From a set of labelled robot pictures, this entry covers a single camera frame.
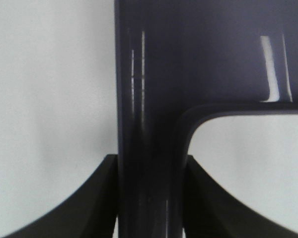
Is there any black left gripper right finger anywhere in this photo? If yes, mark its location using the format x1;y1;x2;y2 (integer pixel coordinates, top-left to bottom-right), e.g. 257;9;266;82
183;155;298;238

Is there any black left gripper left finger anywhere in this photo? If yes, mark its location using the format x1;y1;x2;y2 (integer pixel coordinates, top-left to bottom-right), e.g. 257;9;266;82
9;154;119;238

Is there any purple plastic dustpan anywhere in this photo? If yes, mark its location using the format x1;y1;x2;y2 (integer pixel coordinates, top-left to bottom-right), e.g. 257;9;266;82
115;0;298;238

